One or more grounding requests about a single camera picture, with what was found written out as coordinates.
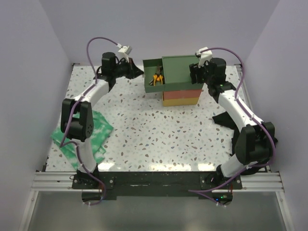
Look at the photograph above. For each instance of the aluminium rail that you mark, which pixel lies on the aluminium rail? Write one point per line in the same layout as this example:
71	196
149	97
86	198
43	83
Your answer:
62	181

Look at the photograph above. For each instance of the orange black pliers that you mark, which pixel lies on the orange black pliers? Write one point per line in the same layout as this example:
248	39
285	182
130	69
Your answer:
158	77

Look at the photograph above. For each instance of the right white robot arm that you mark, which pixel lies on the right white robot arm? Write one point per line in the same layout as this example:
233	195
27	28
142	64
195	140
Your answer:
225	95

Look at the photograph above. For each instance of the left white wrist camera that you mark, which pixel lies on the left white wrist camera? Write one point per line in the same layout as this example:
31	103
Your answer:
124	51

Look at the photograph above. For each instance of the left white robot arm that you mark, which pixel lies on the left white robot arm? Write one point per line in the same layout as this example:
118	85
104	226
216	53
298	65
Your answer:
77	117

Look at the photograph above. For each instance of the green white cloth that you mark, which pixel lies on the green white cloth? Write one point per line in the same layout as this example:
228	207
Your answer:
102	130

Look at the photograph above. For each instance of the yellow drawer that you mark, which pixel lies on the yellow drawer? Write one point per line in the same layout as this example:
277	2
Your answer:
180	102

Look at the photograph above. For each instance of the green drawer box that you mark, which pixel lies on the green drawer box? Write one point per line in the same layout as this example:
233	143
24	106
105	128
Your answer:
175	71

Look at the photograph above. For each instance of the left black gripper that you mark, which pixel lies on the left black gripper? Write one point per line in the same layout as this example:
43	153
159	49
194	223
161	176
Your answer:
134	71

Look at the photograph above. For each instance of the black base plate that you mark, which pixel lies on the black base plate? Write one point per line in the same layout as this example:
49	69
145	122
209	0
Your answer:
111	185

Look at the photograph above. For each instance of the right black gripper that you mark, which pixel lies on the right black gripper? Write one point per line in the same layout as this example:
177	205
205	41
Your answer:
195	70

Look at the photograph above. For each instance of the orange drawer box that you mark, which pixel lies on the orange drawer box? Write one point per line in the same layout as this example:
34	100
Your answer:
181	94

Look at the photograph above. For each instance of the black cloth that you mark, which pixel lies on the black cloth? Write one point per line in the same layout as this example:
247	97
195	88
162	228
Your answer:
249	144

